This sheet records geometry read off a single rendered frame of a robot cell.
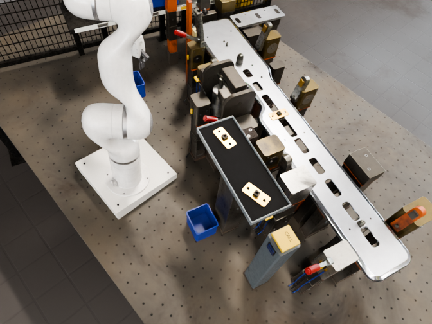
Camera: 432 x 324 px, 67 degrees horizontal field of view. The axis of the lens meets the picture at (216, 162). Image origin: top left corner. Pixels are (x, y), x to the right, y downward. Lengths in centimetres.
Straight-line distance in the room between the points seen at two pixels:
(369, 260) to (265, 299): 42
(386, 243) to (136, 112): 94
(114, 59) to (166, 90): 86
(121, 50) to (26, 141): 91
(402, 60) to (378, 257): 282
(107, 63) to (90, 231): 72
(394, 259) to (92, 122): 108
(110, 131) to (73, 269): 121
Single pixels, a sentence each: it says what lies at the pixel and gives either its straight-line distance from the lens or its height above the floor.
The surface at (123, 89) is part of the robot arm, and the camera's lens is 107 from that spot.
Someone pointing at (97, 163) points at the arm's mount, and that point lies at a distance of 154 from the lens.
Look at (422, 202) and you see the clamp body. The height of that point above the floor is 106.
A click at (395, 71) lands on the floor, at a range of 366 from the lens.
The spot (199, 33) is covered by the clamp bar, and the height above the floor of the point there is 112.
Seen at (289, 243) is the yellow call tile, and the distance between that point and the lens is 95.
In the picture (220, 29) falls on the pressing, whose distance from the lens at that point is 176.
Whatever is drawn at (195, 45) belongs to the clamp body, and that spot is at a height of 105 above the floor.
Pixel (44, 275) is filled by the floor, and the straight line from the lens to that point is 223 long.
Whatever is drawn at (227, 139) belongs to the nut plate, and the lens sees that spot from 108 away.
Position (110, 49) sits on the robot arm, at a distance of 102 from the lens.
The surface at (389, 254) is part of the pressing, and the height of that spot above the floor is 100.
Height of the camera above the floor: 202
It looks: 57 degrees down
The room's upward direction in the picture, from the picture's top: 9 degrees clockwise
